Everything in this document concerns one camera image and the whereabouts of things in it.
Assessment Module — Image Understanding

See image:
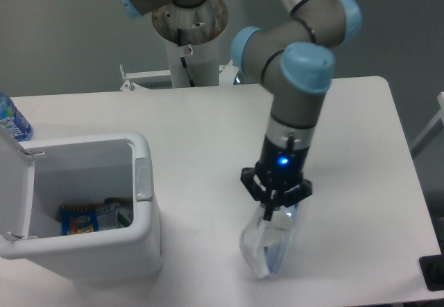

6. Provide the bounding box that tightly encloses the white frame right edge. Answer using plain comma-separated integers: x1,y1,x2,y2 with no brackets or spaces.
410,92,443,158

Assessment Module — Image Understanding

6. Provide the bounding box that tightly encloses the blue labelled water bottle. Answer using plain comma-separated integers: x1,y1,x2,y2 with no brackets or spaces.
1,93,33,141

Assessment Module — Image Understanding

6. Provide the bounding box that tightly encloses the blue orange snack packet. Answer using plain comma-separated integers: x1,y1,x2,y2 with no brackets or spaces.
60,204,99,236

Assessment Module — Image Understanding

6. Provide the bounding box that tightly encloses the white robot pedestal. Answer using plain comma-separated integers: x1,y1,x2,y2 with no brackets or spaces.
152,0,229,88

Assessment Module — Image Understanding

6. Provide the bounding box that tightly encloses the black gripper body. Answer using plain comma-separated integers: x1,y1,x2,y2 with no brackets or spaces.
255,136,309,188

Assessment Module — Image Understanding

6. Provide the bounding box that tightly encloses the black clamp table edge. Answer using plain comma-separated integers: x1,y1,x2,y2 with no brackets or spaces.
419,254,443,292

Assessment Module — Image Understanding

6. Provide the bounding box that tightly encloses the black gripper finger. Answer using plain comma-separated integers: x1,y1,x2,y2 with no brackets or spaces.
240,168,274,220
272,179,312,211

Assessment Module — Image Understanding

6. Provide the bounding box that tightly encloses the white bracket left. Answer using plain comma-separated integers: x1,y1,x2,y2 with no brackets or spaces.
119,64,172,91

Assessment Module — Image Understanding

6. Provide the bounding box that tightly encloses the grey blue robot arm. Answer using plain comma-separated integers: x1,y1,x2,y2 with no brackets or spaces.
120,0,362,221

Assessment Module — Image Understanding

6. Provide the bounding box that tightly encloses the white bracket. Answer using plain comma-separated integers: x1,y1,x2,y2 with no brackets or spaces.
219,60,244,86
119,64,172,91

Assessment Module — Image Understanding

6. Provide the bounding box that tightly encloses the black cable on pedestal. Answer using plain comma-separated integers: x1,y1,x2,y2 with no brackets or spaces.
176,28,196,88

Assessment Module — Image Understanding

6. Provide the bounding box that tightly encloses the clear crushed plastic bottle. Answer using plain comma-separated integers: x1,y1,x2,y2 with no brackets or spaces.
264,203,300,274

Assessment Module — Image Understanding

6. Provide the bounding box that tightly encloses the grey green wrapper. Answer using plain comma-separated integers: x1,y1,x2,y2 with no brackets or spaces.
95,198,134,231

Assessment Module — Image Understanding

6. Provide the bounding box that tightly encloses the white trash can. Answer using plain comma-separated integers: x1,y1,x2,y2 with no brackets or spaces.
1,131,162,282

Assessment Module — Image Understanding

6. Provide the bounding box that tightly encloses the white bracket middle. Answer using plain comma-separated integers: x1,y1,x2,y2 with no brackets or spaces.
219,60,244,86

